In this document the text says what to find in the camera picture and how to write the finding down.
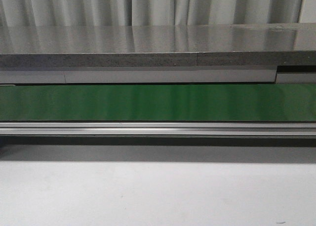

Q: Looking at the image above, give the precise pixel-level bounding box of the grey stone slab bench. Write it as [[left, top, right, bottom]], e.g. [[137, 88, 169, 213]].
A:
[[0, 23, 316, 68]]

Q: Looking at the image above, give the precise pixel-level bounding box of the white pleated curtain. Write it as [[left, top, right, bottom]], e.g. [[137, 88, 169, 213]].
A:
[[0, 0, 316, 27]]

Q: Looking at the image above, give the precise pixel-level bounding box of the aluminium front conveyor rail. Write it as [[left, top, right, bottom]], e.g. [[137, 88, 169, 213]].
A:
[[0, 121, 316, 138]]

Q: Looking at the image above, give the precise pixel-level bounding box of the grey rear conveyor rail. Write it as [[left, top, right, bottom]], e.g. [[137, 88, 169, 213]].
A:
[[0, 65, 316, 85]]

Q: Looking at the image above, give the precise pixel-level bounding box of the green conveyor belt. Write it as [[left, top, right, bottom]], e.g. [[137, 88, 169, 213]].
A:
[[0, 84, 316, 122]]

